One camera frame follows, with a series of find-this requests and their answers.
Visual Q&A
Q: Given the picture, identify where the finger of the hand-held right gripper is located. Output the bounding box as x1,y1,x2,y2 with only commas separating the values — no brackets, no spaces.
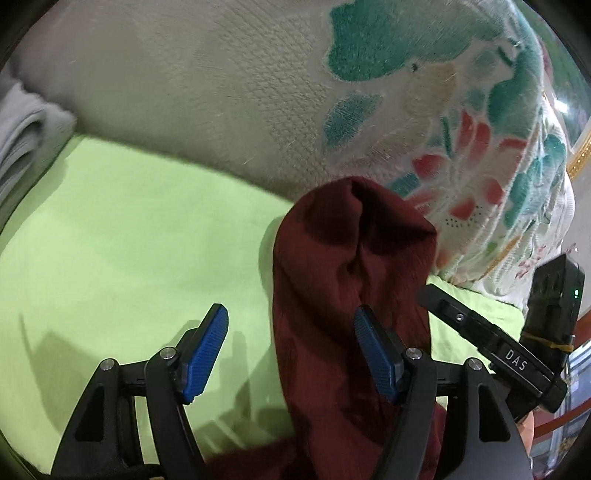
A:
418,284,498,352

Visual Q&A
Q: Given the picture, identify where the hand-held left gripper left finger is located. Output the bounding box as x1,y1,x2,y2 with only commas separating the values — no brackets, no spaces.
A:
51,303,229,480

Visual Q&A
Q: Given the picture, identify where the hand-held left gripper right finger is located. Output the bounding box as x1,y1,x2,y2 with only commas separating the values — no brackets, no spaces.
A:
355,305,529,480

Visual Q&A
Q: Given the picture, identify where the maroon knit garment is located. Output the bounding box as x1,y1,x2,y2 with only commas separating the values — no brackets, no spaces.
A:
203,176,446,480

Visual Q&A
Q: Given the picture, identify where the green bed sheet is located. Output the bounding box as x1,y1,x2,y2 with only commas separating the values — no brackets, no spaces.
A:
0,136,527,476

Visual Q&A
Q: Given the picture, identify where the floral white blanket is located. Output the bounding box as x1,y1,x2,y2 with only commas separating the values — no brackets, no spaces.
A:
9,0,578,308

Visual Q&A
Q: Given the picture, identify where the grey folded cloth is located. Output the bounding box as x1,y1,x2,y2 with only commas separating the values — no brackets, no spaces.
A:
0,76,77,217

